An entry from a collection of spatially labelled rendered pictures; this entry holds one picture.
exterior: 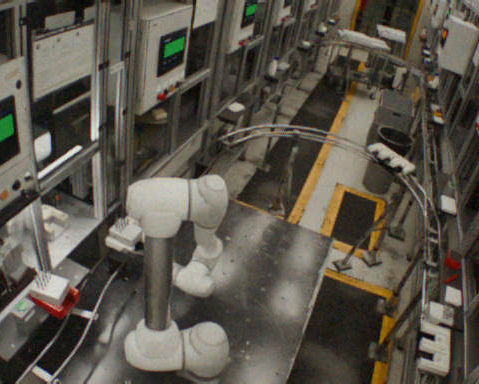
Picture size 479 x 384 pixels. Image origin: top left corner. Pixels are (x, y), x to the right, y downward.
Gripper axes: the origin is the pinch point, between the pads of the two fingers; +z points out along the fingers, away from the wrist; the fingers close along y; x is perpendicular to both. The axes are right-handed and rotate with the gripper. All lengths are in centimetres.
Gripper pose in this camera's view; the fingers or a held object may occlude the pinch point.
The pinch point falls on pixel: (128, 253)
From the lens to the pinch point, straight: 193.8
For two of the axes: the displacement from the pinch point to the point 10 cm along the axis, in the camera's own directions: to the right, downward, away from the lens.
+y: 1.7, -8.0, -5.8
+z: -9.2, -3.4, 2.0
